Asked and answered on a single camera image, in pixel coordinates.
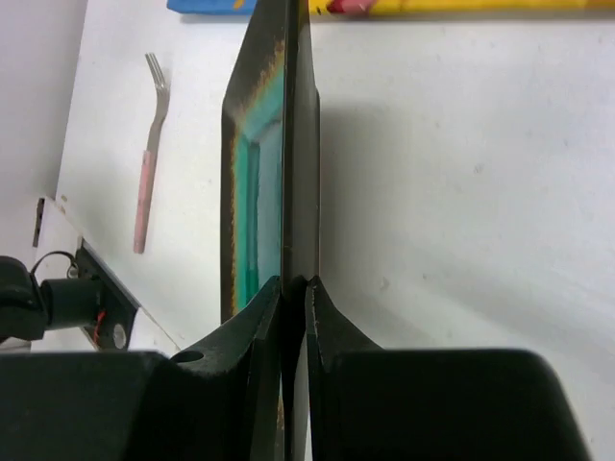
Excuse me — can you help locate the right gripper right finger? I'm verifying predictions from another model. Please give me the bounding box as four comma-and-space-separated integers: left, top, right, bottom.
305, 279, 590, 460

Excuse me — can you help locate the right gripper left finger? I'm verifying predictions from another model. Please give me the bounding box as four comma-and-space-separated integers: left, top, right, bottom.
123, 277, 282, 460

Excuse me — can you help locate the green square plate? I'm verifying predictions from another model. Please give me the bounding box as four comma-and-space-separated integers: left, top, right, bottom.
220, 1, 320, 460

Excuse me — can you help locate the pink handled fork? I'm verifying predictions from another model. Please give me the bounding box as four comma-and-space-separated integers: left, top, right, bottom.
133, 53, 170, 255

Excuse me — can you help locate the blue Pikachu cloth placemat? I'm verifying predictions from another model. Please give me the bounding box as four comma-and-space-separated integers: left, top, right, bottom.
166, 0, 614, 15

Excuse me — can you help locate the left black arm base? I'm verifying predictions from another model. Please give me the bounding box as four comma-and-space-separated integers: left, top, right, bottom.
75, 238, 140, 351

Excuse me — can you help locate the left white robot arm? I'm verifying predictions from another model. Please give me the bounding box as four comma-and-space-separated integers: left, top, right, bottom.
1, 255, 103, 341

